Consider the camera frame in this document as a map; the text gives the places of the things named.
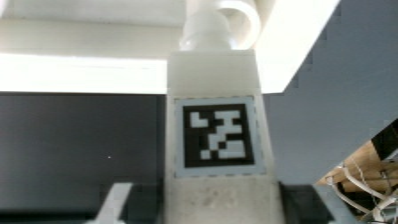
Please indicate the white square tabletop part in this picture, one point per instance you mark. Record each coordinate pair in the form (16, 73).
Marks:
(87, 45)

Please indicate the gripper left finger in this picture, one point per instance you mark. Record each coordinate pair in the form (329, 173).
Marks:
(130, 206)

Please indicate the white leg with tag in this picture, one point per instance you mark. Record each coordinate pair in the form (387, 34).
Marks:
(220, 187)

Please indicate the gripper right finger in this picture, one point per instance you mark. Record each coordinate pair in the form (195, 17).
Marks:
(311, 207)

